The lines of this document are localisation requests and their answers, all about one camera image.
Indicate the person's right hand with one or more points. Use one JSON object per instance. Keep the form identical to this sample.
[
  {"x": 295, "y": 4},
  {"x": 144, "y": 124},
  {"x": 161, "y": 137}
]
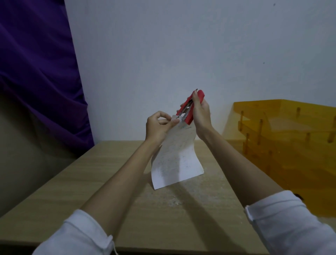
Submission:
[{"x": 202, "y": 115}]

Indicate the orange acrylic document tray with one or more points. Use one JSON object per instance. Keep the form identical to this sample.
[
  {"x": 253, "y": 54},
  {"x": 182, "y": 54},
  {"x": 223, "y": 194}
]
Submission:
[{"x": 283, "y": 147}]

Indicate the purple curtain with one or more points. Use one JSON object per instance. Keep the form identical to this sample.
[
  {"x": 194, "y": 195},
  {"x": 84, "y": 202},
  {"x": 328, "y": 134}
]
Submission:
[{"x": 39, "y": 78}]

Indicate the white printed paper sheets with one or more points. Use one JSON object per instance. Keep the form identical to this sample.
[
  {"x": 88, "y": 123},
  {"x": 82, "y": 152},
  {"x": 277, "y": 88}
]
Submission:
[{"x": 176, "y": 157}]

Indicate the person's left hand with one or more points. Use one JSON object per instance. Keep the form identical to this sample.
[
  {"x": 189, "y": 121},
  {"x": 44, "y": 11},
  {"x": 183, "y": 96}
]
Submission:
[{"x": 154, "y": 129}]

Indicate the person's right thumb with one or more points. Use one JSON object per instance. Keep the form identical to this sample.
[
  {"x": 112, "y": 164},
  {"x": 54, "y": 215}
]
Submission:
[{"x": 195, "y": 101}]

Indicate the person's right forearm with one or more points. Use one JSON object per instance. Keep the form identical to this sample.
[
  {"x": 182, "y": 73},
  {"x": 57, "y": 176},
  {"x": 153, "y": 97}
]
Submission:
[{"x": 252, "y": 184}]

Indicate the person's left thumb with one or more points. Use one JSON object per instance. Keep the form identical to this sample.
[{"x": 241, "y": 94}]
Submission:
[{"x": 173, "y": 123}]

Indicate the red stapler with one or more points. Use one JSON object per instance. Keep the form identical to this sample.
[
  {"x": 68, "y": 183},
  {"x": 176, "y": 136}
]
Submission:
[{"x": 189, "y": 107}]

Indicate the person's left forearm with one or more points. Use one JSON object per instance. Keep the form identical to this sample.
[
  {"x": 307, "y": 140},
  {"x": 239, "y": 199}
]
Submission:
[{"x": 115, "y": 189}]

